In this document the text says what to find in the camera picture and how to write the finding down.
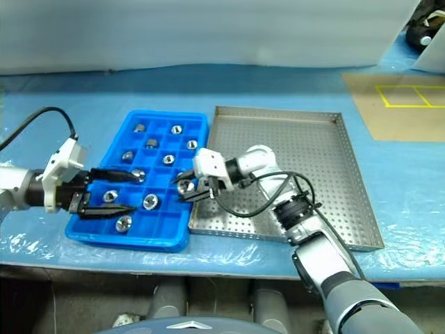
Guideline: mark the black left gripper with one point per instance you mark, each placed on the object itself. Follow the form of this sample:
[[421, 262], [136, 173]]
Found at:
[[71, 193]]

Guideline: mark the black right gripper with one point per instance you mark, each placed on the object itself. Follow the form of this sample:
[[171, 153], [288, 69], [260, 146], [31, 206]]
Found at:
[[211, 186]]

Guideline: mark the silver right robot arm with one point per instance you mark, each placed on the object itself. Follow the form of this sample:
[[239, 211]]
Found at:
[[323, 257]]

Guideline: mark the blue plastic compartment tray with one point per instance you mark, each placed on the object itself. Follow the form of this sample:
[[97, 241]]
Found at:
[[104, 233]]

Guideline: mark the perforated steel tray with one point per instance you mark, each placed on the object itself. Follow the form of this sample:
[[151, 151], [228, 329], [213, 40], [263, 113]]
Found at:
[[313, 146]]

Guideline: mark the dark metal roller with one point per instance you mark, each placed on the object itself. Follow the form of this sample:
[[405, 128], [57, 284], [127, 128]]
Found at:
[[151, 142]]

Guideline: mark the grey cylinder under table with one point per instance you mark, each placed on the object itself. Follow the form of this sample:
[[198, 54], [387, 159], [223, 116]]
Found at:
[[168, 299], [271, 302]]

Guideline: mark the pale grey rounded part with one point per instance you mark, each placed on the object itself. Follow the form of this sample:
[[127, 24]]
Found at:
[[127, 320]]

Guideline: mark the grey dome with white emblem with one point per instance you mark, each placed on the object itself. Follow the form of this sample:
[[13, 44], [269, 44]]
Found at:
[[156, 328]]

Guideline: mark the white backdrop panel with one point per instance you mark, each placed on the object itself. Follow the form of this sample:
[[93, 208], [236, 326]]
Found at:
[[174, 31]]

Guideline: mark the brown cardboard sheet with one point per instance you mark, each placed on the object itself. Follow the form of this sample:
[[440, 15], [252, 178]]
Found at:
[[400, 121]]

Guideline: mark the black and yellow device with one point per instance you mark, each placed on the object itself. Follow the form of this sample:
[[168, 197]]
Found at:
[[417, 36]]

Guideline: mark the white leaning board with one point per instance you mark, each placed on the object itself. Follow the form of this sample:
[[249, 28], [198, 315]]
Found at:
[[432, 59]]

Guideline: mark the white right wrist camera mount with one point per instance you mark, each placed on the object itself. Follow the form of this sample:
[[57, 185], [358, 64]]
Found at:
[[212, 163]]

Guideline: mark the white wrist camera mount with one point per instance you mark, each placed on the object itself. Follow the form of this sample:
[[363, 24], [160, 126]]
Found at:
[[212, 163], [64, 156]]

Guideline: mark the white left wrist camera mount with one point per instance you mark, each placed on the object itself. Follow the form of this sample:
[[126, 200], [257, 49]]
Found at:
[[64, 156]]

